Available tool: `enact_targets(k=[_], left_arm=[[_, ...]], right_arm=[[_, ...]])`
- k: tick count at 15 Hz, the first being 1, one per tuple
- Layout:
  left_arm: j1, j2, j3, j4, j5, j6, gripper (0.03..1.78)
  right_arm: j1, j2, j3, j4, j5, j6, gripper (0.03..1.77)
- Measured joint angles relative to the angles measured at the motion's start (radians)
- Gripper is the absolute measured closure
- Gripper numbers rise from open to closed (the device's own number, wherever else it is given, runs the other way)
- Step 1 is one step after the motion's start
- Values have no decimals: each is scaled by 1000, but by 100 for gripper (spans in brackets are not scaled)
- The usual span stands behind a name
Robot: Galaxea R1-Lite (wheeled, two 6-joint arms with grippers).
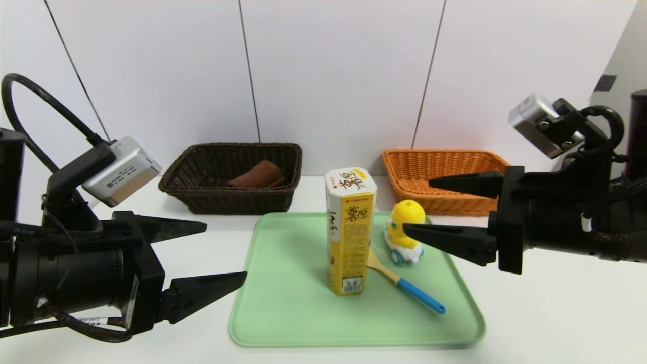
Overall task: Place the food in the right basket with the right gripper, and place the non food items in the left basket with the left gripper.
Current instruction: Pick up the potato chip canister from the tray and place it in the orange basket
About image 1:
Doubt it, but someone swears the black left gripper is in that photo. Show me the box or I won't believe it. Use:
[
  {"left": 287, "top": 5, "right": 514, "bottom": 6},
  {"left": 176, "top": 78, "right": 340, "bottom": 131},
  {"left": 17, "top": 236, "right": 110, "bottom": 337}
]
[{"left": 13, "top": 210, "right": 248, "bottom": 335}]

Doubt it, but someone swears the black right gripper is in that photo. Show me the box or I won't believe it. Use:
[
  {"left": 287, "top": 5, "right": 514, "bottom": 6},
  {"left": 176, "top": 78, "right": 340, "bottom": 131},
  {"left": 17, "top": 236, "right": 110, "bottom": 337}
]
[{"left": 403, "top": 166, "right": 602, "bottom": 275}]

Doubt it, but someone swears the yellow duck toy car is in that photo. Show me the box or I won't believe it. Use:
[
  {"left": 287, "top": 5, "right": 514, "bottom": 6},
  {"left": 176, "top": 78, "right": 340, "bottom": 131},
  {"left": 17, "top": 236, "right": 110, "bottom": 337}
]
[{"left": 383, "top": 199, "right": 426, "bottom": 266}]

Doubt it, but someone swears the wooden spoon with blue handle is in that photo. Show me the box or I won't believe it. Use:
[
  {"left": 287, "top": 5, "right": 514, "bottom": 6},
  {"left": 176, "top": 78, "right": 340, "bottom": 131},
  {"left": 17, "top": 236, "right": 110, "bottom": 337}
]
[{"left": 366, "top": 248, "right": 446, "bottom": 315}]

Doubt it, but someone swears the brown towel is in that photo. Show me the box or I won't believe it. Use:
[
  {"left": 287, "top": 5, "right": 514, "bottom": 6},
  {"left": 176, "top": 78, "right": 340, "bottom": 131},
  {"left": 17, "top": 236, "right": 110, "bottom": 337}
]
[{"left": 227, "top": 160, "right": 285, "bottom": 189}]

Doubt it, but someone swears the yellow potato chips box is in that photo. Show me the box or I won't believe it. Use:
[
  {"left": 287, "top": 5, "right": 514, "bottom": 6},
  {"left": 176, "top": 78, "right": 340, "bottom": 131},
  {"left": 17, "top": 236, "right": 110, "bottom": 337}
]
[{"left": 324, "top": 167, "right": 377, "bottom": 296}]

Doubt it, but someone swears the orange wicker basket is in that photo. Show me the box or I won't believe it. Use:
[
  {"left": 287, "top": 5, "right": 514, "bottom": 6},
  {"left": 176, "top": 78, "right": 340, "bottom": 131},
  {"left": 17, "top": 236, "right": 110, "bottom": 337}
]
[{"left": 381, "top": 149, "right": 511, "bottom": 217}]

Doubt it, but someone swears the dark brown wicker basket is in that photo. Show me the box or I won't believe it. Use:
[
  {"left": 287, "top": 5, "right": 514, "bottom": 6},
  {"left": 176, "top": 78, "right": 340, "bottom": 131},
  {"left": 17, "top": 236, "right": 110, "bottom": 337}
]
[{"left": 158, "top": 143, "right": 303, "bottom": 215}]

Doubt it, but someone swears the light green plastic tray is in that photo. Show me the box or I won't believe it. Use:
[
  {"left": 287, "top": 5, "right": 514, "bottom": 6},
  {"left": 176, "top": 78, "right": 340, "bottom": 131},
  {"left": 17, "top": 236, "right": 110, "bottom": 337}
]
[{"left": 228, "top": 211, "right": 487, "bottom": 348}]

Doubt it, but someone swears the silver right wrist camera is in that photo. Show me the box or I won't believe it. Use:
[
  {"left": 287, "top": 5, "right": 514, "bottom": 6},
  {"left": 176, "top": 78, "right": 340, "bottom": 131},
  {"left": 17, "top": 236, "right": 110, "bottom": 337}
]
[{"left": 508, "top": 95, "right": 584, "bottom": 159}]

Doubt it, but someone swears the black left camera cable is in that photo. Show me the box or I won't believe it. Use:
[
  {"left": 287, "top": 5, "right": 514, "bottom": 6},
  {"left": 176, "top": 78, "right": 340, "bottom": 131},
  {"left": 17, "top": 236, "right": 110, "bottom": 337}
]
[{"left": 0, "top": 73, "right": 109, "bottom": 175}]

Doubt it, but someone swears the black camera cable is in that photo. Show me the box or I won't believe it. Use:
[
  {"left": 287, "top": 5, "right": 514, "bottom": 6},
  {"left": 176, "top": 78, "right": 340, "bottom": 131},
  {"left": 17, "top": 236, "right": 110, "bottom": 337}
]
[
  {"left": 579, "top": 105, "right": 626, "bottom": 167},
  {"left": 0, "top": 73, "right": 109, "bottom": 175}
]

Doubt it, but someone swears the black right camera cable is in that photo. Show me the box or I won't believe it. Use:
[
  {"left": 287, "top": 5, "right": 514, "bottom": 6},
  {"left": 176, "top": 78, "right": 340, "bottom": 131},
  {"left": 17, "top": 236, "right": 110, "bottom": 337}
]
[{"left": 579, "top": 105, "right": 626, "bottom": 167}]

